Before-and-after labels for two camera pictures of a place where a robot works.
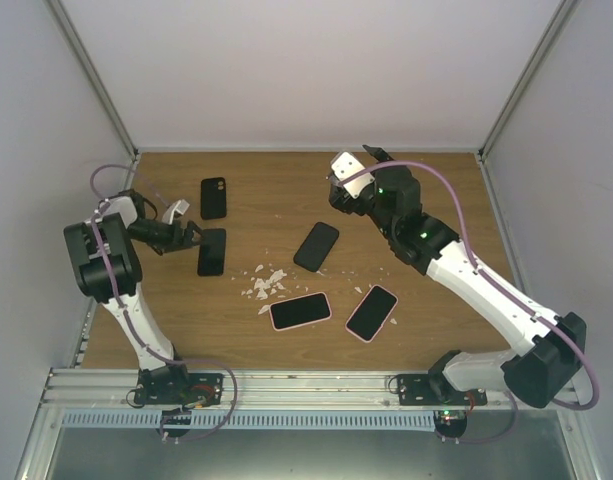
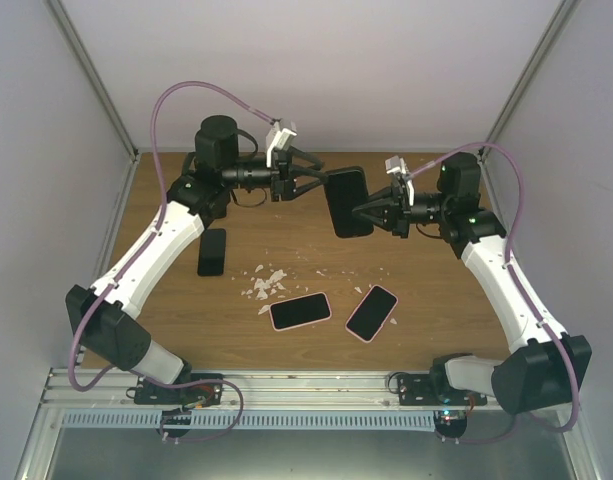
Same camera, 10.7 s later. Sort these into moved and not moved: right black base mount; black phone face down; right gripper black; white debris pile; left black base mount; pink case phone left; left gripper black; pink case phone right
Moved: right gripper black; black phone face down; left gripper black
Not moved: pink case phone right; left black base mount; right black base mount; white debris pile; pink case phone left
